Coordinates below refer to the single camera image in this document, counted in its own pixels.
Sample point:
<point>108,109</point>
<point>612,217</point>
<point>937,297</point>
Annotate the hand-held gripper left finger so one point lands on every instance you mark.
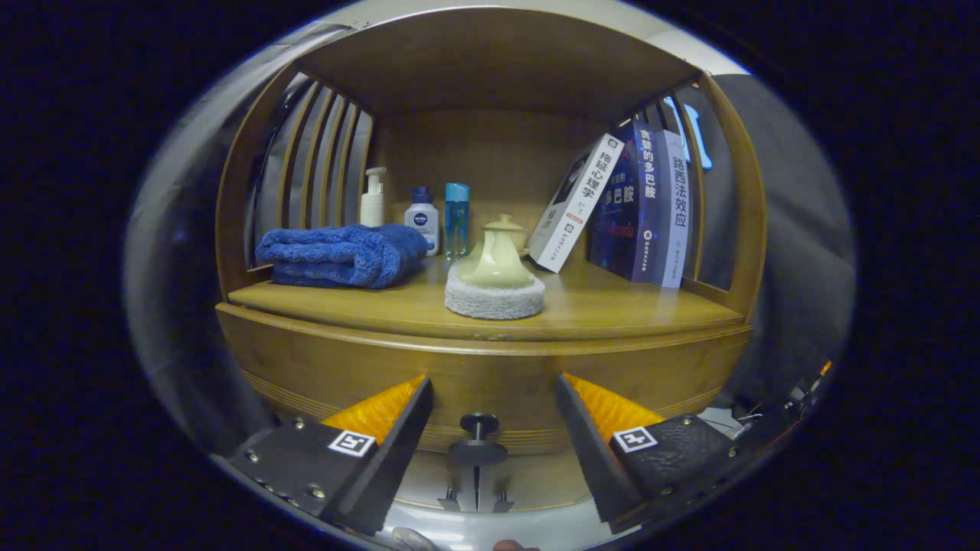
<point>383,471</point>

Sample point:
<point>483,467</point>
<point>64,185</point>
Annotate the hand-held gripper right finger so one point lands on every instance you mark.
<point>601,471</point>

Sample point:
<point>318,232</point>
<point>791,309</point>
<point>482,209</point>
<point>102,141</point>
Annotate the black drawer knob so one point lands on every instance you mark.
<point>478,451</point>

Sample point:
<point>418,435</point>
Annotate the wooden drawer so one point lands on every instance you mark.
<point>490,375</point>

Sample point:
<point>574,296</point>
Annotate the wooden cabinet door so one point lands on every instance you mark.
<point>536,478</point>
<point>429,478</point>

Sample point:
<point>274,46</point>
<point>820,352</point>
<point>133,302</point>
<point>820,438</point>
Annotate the wooden countertop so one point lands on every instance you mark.
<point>612,306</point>

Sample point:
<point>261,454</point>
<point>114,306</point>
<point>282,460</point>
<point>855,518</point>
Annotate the wooden cabinet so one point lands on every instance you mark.
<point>490,61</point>

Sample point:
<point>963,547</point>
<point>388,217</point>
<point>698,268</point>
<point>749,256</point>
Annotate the black and orange device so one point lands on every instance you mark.
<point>800,394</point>

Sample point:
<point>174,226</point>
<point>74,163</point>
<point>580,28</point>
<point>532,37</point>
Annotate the blue folded towel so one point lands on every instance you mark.
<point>341,256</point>

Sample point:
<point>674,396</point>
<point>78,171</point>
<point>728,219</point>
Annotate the white bottle with blue cap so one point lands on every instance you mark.
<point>423,222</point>

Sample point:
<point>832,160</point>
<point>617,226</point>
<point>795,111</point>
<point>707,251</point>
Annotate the dark blue book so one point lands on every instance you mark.
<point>629,210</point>

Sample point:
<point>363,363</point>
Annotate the clear blue bottle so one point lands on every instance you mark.
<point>457,218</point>

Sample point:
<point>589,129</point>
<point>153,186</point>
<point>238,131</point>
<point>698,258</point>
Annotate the beige lidded teacup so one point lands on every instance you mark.
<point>507,224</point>

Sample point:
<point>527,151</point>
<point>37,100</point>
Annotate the white pump bottle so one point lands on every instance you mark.
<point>374,205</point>

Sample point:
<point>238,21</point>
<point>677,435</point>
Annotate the white book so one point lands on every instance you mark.
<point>578,203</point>

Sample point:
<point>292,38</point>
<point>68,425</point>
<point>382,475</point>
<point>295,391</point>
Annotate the pale blue book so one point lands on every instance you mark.
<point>675,210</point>

